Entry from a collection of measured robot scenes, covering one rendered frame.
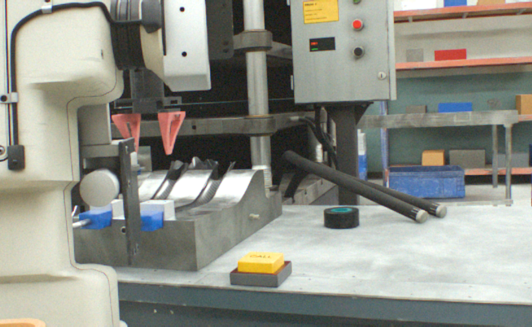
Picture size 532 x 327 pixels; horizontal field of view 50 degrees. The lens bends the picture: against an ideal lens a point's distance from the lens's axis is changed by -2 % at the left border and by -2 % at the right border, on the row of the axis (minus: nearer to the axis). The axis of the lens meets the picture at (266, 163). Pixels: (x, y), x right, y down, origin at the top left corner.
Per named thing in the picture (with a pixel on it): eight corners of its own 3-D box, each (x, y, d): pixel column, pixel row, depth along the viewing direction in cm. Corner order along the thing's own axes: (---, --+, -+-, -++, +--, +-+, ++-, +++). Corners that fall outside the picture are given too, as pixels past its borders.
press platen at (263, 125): (282, 175, 169) (279, 114, 168) (-50, 177, 211) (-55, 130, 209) (340, 148, 248) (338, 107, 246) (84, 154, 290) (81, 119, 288)
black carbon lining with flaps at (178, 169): (180, 224, 108) (176, 172, 107) (106, 222, 113) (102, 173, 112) (246, 193, 140) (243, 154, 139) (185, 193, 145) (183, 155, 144)
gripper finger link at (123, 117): (133, 152, 108) (130, 102, 107) (168, 152, 106) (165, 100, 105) (113, 157, 102) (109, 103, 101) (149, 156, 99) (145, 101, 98)
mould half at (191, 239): (197, 271, 101) (192, 194, 99) (73, 263, 109) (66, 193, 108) (282, 214, 148) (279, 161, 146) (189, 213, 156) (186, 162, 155)
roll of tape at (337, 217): (327, 220, 137) (327, 206, 136) (361, 221, 134) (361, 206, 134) (320, 228, 129) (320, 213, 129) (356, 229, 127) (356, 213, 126)
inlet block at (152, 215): (138, 247, 94) (135, 214, 93) (111, 246, 95) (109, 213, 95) (176, 229, 106) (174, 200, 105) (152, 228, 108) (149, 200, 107)
